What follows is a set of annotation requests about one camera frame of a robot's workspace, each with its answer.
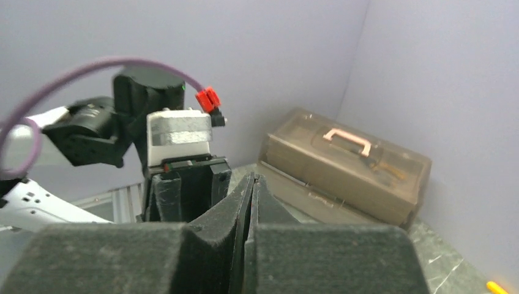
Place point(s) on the aluminium frame rail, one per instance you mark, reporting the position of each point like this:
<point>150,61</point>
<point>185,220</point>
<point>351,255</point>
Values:
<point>121,205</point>

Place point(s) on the yellow handled screwdriver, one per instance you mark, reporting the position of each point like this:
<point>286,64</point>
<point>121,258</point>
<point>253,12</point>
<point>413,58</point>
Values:
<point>495,288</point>

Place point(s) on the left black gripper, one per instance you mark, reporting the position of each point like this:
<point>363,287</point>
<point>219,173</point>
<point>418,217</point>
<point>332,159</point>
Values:
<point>162,202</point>

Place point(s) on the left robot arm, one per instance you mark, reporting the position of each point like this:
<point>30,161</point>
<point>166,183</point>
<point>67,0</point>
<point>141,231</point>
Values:
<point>97,130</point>

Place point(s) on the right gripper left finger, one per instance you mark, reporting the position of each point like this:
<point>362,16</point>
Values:
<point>203,256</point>

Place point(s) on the brown translucent tool box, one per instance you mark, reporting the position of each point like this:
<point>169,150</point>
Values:
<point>337,174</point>

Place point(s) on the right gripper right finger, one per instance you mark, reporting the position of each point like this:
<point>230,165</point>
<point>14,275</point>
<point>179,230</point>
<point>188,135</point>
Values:
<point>282,255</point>

